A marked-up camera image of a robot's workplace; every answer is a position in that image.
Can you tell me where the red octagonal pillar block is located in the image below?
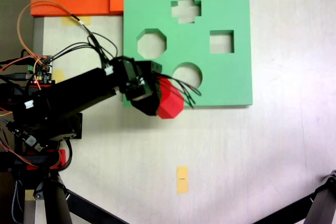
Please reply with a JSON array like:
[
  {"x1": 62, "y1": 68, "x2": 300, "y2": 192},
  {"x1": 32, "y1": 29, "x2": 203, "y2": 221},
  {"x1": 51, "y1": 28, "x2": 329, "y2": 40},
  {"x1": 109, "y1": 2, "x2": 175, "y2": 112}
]
[{"x1": 156, "y1": 77, "x2": 186, "y2": 120}]

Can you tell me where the yellow tape strip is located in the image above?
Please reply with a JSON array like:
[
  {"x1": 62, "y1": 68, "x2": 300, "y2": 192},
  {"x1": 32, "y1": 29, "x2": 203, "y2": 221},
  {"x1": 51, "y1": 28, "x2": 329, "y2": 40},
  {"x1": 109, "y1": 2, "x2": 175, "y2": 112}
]
[{"x1": 61, "y1": 16, "x2": 92, "y2": 27}]

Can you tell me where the green shape sorter board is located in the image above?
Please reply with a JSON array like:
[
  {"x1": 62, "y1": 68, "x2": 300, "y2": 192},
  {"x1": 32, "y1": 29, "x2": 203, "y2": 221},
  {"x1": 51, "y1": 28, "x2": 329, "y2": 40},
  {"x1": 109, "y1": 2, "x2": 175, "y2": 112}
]
[{"x1": 122, "y1": 0, "x2": 254, "y2": 109}]

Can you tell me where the notched black tripod leg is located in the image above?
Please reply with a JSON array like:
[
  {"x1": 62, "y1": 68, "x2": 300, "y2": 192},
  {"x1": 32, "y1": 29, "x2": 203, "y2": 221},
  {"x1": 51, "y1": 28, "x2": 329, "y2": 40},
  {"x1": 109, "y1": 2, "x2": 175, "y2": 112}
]
[{"x1": 306, "y1": 169, "x2": 336, "y2": 224}]

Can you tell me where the yellow paper label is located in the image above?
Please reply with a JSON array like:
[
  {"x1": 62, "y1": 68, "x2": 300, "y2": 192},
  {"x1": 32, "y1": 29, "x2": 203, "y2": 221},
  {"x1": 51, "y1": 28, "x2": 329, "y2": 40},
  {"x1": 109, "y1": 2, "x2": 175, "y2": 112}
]
[{"x1": 176, "y1": 165, "x2": 189, "y2": 195}]

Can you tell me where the long black arm cable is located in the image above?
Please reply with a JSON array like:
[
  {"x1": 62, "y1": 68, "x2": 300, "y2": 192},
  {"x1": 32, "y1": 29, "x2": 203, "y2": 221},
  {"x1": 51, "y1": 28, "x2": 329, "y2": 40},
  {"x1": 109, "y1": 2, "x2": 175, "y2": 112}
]
[{"x1": 52, "y1": 13, "x2": 119, "y2": 63}]

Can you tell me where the thick black tripod leg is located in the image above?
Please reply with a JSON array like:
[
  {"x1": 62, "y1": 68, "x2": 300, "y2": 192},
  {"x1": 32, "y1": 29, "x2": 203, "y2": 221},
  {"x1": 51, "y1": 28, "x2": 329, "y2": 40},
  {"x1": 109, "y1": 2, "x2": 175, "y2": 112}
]
[{"x1": 23, "y1": 174, "x2": 73, "y2": 224}]

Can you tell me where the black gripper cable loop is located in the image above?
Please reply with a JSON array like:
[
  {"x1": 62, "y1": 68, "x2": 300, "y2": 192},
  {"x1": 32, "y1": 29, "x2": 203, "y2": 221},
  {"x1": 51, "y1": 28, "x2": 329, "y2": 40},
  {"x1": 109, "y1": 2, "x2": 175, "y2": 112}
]
[{"x1": 157, "y1": 76, "x2": 203, "y2": 110}]

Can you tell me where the blue braided cable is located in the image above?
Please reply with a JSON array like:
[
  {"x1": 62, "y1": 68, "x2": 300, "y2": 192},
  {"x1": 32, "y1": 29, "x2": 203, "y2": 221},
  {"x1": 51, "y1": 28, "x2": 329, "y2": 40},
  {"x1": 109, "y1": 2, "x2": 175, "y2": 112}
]
[{"x1": 12, "y1": 179, "x2": 24, "y2": 223}]

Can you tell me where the black usb cable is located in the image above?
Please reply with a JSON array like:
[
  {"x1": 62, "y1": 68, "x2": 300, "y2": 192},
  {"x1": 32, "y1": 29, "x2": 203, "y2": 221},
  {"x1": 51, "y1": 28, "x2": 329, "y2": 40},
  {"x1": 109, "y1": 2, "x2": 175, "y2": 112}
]
[{"x1": 0, "y1": 72, "x2": 34, "y2": 81}]

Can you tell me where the small yellow tape piece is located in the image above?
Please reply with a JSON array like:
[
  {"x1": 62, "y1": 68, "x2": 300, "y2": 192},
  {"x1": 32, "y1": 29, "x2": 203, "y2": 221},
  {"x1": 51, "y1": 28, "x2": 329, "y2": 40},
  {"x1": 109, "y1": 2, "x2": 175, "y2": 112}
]
[{"x1": 54, "y1": 69, "x2": 66, "y2": 83}]

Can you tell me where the black motor cable loop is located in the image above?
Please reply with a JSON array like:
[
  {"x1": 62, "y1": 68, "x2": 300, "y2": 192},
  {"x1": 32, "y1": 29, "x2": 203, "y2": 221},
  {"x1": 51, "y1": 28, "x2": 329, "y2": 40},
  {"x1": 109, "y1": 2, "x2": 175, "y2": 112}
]
[{"x1": 51, "y1": 41, "x2": 118, "y2": 62}]

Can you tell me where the thin orange wire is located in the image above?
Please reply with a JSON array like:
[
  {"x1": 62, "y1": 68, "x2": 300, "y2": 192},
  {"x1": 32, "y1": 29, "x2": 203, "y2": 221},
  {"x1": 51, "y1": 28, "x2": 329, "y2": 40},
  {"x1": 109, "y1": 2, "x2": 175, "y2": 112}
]
[{"x1": 17, "y1": 0, "x2": 77, "y2": 58}]

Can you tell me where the circuit board with wires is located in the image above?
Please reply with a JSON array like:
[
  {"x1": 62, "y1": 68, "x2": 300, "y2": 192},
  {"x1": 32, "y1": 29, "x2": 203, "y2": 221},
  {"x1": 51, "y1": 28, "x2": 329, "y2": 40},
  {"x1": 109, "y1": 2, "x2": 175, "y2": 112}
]
[{"x1": 27, "y1": 55, "x2": 56, "y2": 85}]

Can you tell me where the thin black tripod brace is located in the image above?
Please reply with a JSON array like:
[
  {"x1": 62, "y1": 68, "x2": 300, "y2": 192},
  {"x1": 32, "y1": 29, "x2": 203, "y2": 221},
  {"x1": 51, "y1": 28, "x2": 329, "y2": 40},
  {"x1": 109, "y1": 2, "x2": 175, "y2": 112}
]
[
  {"x1": 64, "y1": 188, "x2": 129, "y2": 224},
  {"x1": 251, "y1": 199, "x2": 316, "y2": 224}
]

